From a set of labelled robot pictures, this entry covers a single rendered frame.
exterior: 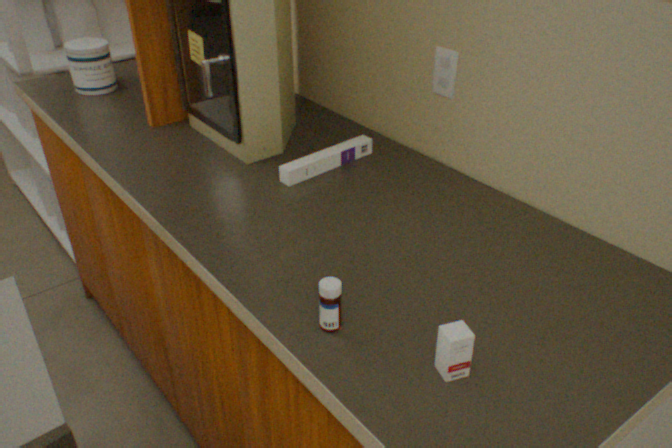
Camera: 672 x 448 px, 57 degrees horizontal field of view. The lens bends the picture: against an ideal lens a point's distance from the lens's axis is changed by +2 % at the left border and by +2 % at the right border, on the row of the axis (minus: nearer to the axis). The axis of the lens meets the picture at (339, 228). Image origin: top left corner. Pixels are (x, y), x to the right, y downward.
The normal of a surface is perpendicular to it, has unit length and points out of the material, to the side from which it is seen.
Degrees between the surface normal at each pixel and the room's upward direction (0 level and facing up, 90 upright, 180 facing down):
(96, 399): 0
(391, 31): 90
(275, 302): 0
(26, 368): 90
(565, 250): 0
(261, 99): 90
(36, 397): 90
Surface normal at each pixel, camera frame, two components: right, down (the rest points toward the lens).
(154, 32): 0.62, 0.42
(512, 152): -0.79, 0.33
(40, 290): 0.00, -0.84
